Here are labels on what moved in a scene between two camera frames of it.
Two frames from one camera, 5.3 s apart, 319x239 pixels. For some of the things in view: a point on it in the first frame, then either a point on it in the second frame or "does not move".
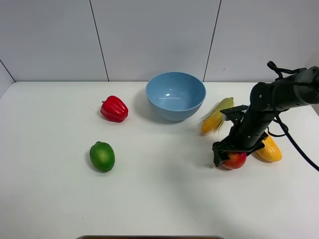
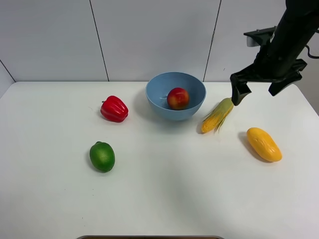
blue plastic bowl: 175,95 does not move
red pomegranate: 238,160 to 178,98
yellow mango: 271,152 does not move
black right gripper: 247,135 to 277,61
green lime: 102,157 does not move
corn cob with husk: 214,120 does not move
